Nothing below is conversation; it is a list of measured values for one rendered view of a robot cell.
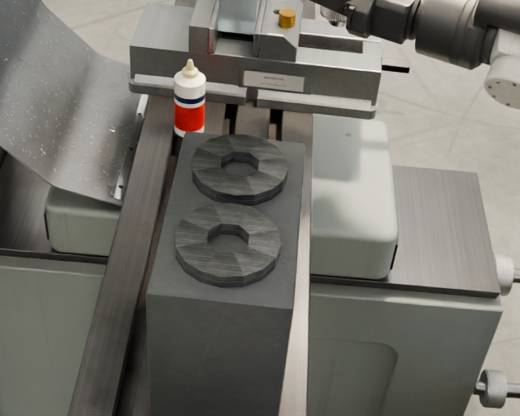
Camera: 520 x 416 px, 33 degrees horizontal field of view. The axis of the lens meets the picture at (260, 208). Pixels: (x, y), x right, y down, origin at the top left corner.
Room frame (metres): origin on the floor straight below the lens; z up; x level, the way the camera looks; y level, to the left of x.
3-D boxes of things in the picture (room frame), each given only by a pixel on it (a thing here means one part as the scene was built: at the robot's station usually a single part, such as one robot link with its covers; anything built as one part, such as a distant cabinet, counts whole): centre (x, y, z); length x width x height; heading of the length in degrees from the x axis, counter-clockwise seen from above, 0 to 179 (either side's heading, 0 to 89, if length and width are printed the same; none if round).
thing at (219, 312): (0.58, 0.02, 1.02); 0.22 x 0.12 x 0.20; 179
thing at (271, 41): (1.07, 0.00, 1.01); 0.12 x 0.06 x 0.04; 178
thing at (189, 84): (0.94, 0.10, 0.97); 0.04 x 0.04 x 0.11
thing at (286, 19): (1.04, -0.01, 1.04); 0.02 x 0.02 x 0.02
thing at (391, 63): (1.07, -0.17, 0.96); 0.04 x 0.02 x 0.02; 88
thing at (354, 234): (1.01, 0.05, 0.78); 0.50 x 0.35 x 0.12; 90
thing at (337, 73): (1.08, 0.02, 0.97); 0.35 x 0.15 x 0.11; 88
